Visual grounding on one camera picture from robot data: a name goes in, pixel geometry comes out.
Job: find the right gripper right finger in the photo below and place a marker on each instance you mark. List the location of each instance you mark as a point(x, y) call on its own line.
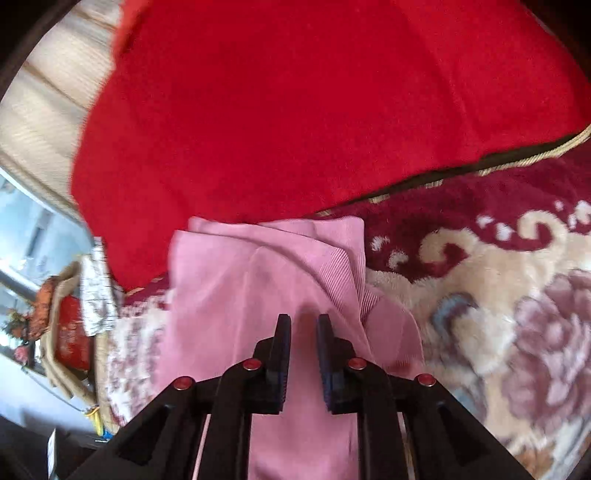
point(407, 428)

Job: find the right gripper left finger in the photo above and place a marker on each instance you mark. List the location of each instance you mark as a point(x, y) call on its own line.
point(200, 429)

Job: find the pink corduroy jacket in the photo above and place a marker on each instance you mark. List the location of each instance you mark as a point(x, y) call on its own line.
point(229, 284)

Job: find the beige blanket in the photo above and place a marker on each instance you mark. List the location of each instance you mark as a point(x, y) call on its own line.
point(74, 384)

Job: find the red gift box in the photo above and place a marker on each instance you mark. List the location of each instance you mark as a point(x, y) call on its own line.
point(73, 347)

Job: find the white crackle-pattern pillow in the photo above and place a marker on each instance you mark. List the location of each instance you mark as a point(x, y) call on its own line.
point(100, 296)

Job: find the orange black patterned cloth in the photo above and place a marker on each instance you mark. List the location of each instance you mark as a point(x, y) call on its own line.
point(39, 319)

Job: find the floral plush blanket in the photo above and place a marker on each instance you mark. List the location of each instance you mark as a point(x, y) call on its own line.
point(494, 267)

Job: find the flower bouquet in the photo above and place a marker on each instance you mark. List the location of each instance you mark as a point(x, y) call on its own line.
point(17, 325)

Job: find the silver floral refrigerator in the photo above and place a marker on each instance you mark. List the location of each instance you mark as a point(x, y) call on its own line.
point(37, 239)

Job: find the red quilt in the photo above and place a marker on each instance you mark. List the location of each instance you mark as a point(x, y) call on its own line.
point(253, 111)

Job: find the beige dotted curtain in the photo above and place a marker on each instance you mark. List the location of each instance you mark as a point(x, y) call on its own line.
point(55, 58)

